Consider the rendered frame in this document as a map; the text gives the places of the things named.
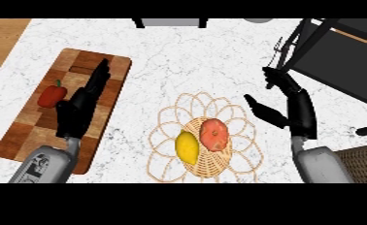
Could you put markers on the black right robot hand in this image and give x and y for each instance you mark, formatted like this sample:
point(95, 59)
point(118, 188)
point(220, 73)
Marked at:
point(296, 112)

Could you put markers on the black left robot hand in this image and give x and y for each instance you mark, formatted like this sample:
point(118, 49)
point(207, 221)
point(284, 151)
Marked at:
point(78, 109)

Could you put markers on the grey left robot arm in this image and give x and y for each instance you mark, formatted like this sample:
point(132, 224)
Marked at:
point(47, 164)

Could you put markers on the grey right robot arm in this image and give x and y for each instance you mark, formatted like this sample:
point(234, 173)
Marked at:
point(320, 162)

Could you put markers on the woven wicker flower placemat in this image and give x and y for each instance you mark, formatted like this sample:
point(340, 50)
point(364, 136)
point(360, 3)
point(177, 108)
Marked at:
point(210, 164)

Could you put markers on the yellow lemon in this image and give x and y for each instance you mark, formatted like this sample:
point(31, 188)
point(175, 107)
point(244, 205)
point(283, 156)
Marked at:
point(186, 147)

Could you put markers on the red bell pepper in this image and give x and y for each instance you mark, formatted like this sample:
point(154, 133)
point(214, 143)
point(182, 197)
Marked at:
point(50, 95)

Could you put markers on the checkered wooden cutting board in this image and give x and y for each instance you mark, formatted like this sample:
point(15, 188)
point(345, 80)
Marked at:
point(43, 119)

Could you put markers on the small black object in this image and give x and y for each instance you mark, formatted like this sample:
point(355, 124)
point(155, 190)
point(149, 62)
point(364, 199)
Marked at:
point(361, 131)

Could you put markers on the orange-red tomato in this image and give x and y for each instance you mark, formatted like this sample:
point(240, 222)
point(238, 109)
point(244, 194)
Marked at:
point(213, 135)

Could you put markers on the dark wicker basket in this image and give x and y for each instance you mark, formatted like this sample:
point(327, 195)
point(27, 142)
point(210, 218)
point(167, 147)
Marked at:
point(354, 164)

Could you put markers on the grey round object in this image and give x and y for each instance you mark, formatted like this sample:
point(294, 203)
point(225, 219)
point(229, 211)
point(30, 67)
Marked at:
point(257, 20)

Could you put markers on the grey appliance with black legs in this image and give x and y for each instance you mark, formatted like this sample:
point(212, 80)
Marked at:
point(169, 22)

